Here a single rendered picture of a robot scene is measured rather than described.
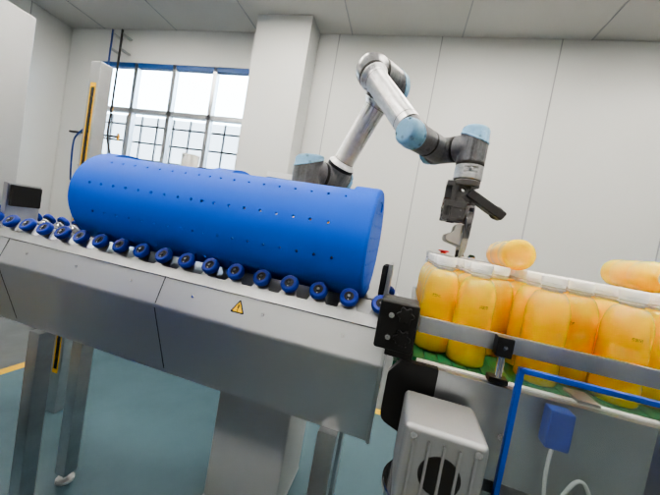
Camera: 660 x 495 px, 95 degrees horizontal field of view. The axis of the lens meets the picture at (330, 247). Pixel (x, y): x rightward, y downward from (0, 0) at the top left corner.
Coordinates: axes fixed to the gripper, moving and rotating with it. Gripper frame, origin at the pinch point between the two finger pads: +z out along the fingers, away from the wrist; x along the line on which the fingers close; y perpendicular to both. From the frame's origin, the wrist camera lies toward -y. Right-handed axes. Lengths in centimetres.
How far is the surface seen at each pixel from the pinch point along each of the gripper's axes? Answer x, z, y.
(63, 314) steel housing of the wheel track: 23, 39, 111
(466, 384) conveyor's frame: 35.6, 22.5, 0.8
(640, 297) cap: 30.0, 2.3, -24.1
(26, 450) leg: 22, 87, 121
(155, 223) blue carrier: 26, 6, 79
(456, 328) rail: 33.5, 13.8, 3.7
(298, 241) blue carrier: 26.8, 3.8, 38.8
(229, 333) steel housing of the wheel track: 26, 29, 53
